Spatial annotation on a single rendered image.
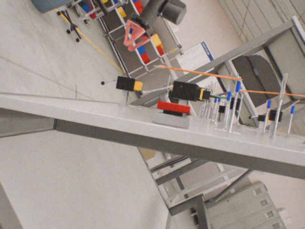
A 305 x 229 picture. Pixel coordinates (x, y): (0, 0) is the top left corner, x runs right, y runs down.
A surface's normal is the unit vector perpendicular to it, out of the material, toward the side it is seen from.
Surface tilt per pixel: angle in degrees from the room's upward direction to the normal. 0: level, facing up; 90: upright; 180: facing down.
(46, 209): 0
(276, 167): 90
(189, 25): 90
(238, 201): 90
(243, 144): 90
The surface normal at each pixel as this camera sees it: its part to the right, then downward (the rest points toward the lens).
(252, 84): -0.11, 0.06
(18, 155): 0.88, -0.45
